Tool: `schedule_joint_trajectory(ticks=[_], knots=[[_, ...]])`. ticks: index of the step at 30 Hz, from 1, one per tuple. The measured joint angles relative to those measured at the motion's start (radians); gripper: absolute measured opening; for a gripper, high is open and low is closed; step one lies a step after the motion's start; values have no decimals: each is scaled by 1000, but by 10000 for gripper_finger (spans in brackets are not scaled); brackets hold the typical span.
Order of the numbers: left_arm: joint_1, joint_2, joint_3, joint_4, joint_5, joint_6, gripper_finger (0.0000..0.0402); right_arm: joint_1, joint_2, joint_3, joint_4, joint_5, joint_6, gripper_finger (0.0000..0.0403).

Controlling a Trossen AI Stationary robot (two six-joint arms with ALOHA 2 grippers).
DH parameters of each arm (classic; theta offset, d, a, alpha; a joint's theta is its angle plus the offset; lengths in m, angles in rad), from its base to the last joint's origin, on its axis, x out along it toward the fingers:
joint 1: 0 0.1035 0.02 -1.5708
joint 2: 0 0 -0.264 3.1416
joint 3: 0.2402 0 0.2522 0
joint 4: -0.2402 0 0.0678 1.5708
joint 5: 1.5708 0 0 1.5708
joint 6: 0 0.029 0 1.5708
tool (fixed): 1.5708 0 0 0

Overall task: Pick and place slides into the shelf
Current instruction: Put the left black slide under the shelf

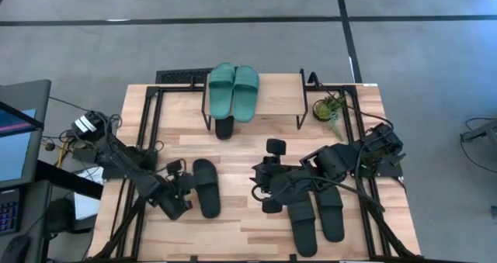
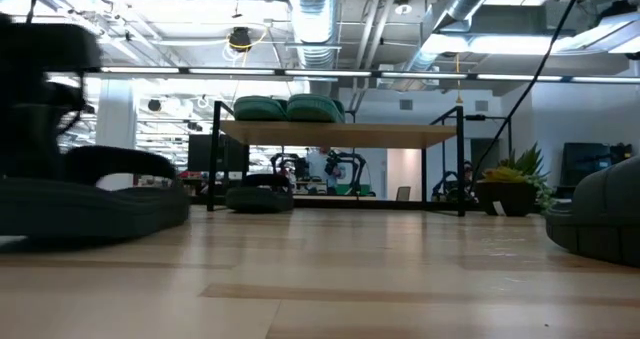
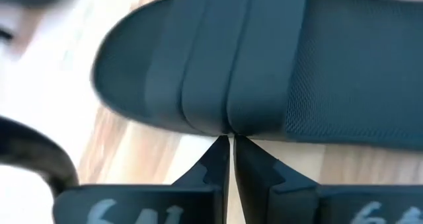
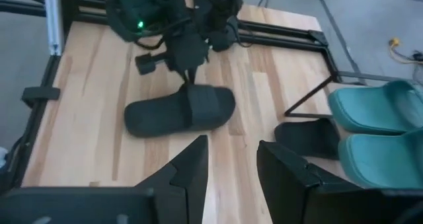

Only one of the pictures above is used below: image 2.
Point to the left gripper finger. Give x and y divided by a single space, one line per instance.
30 154

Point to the black rubber slide sandal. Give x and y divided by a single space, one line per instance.
260 201
605 214
100 209

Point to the teal rubber slide sandal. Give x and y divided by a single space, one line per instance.
312 110
257 110

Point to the wooden shelf black metal legs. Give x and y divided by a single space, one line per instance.
340 135

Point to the white building column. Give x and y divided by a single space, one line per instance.
116 129

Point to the black background monitor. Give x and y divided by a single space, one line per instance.
215 154

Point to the LED light bar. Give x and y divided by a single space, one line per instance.
280 72

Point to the person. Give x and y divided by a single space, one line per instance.
320 166

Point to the potted succulent plant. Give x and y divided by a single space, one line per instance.
505 199

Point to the black aluminium table frame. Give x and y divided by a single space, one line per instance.
350 203

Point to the black wall television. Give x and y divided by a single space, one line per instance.
590 164

